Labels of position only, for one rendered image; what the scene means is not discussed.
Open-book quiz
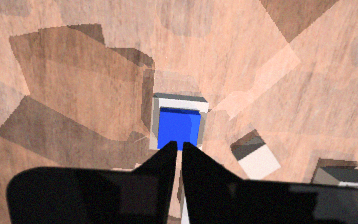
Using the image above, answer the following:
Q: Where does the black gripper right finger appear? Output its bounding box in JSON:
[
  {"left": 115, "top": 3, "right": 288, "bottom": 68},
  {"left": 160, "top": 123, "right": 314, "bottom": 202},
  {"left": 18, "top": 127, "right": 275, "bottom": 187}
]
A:
[{"left": 182, "top": 141, "right": 358, "bottom": 224}]

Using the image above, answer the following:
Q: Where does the yellow button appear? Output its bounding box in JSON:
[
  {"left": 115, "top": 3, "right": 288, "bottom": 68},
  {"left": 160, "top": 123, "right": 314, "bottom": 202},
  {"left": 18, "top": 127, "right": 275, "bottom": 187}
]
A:
[{"left": 180, "top": 185, "right": 189, "bottom": 224}]

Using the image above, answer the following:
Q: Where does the blue button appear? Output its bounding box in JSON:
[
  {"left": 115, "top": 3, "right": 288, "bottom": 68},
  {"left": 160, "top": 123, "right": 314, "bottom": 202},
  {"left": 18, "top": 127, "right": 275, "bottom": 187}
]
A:
[{"left": 149, "top": 93, "right": 209, "bottom": 152}]

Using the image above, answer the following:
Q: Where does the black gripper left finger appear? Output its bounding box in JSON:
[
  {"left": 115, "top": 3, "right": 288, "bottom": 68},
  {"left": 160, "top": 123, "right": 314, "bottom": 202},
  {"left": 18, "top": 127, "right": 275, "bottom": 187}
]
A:
[{"left": 5, "top": 140, "right": 178, "bottom": 224}]

